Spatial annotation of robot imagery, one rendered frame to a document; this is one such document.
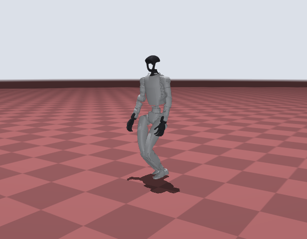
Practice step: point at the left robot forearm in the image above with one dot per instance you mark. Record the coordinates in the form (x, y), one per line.
(166, 109)

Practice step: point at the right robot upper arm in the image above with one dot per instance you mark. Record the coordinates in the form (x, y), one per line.
(142, 97)

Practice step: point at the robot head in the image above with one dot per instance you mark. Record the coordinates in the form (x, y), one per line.
(152, 60)

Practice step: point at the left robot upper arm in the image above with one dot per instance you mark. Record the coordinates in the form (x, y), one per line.
(166, 85)

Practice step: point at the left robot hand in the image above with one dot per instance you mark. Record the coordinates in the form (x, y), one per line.
(161, 127)

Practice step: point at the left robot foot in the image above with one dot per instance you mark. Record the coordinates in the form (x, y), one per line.
(161, 174)

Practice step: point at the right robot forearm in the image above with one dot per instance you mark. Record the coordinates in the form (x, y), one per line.
(137, 108)

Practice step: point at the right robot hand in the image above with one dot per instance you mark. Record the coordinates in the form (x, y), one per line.
(130, 123)

